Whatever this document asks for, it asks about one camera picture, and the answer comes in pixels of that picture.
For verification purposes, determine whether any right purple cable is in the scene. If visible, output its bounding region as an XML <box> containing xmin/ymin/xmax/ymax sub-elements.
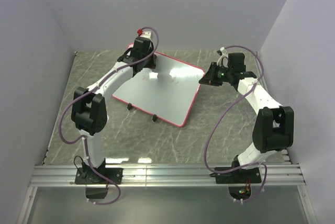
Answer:
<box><xmin>203</xmin><ymin>45</ymin><xmax>267</xmax><ymax>204</ymax></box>

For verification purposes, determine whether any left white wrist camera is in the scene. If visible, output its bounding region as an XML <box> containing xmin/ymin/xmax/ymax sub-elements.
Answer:
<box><xmin>137</xmin><ymin>29</ymin><xmax>152</xmax><ymax>40</ymax></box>

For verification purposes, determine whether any purple cable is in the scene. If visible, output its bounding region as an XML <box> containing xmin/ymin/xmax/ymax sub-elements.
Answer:
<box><xmin>203</xmin><ymin>45</ymin><xmax>267</xmax><ymax>204</ymax></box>
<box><xmin>59</xmin><ymin>26</ymin><xmax>160</xmax><ymax>206</ymax></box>

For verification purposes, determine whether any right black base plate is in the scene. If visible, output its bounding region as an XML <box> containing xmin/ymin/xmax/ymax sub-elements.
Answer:
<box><xmin>209</xmin><ymin>167</ymin><xmax>262</xmax><ymax>184</ymax></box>

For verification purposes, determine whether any red framed whiteboard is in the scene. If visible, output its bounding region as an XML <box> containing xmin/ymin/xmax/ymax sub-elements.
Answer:
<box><xmin>113</xmin><ymin>52</ymin><xmax>205</xmax><ymax>127</ymax></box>

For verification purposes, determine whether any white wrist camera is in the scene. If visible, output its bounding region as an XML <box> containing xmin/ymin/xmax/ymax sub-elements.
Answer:
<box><xmin>217</xmin><ymin>47</ymin><xmax>228</xmax><ymax>65</ymax></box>
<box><xmin>137</xmin><ymin>29</ymin><xmax>152</xmax><ymax>40</ymax></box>

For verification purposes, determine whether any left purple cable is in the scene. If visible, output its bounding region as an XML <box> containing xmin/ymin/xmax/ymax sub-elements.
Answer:
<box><xmin>59</xmin><ymin>26</ymin><xmax>160</xmax><ymax>206</ymax></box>

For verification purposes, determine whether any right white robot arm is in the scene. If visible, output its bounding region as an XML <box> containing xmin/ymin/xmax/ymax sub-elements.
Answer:
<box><xmin>199</xmin><ymin>53</ymin><xmax>294</xmax><ymax>182</ymax></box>

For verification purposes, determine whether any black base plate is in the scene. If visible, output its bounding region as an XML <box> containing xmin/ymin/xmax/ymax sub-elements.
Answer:
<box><xmin>209</xmin><ymin>167</ymin><xmax>262</xmax><ymax>184</ymax></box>
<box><xmin>74</xmin><ymin>167</ymin><xmax>124</xmax><ymax>185</ymax></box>

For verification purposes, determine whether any aluminium front rail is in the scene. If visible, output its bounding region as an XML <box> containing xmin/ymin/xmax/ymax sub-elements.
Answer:
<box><xmin>29</xmin><ymin>163</ymin><xmax>306</xmax><ymax>188</ymax></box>

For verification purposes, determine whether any right black board clip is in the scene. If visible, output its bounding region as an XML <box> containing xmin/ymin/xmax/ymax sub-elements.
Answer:
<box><xmin>152</xmin><ymin>115</ymin><xmax>158</xmax><ymax>122</ymax></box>

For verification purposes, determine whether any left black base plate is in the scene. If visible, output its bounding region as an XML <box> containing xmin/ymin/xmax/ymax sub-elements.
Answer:
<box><xmin>74</xmin><ymin>167</ymin><xmax>124</xmax><ymax>185</ymax></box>

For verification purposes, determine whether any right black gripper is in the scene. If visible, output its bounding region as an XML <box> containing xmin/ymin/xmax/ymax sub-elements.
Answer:
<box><xmin>198</xmin><ymin>62</ymin><xmax>232</xmax><ymax>87</ymax></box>

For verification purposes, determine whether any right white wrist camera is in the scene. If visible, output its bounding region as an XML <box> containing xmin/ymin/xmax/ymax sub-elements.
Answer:
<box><xmin>217</xmin><ymin>47</ymin><xmax>228</xmax><ymax>65</ymax></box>

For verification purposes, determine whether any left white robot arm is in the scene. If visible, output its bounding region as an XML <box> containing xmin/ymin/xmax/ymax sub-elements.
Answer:
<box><xmin>71</xmin><ymin>36</ymin><xmax>156</xmax><ymax>183</ymax></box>

